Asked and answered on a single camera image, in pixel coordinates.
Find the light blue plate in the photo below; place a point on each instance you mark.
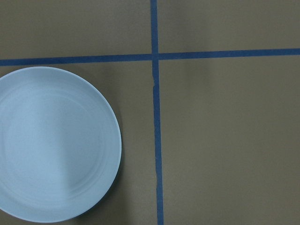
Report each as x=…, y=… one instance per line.
x=60, y=145

